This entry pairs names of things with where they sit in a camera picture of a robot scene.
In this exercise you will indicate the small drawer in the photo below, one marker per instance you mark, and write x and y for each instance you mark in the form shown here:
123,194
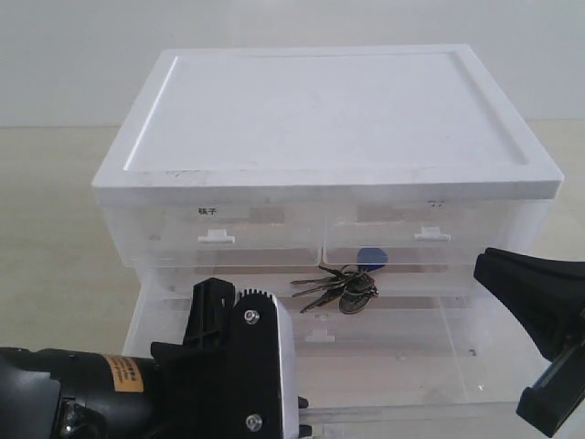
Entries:
419,233
214,235

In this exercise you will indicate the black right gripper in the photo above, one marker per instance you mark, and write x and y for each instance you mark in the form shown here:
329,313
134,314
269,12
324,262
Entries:
546,297

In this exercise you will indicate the top left small drawer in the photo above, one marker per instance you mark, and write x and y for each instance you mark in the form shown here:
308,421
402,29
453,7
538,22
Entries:
214,235

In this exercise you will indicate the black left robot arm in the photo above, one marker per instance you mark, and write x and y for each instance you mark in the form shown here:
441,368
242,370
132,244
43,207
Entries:
57,393

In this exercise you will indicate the top right small drawer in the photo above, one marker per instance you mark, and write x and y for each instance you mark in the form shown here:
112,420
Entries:
419,233

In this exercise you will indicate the key bunch with blue tag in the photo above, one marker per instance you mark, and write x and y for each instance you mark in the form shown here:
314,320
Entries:
352,286

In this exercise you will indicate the wide clear drawer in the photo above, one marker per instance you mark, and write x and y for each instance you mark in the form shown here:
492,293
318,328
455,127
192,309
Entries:
411,326
375,396

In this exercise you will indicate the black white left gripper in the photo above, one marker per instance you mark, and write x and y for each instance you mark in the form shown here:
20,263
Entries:
230,378

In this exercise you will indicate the white translucent drawer cabinet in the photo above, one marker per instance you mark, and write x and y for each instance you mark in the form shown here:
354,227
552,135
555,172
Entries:
333,126

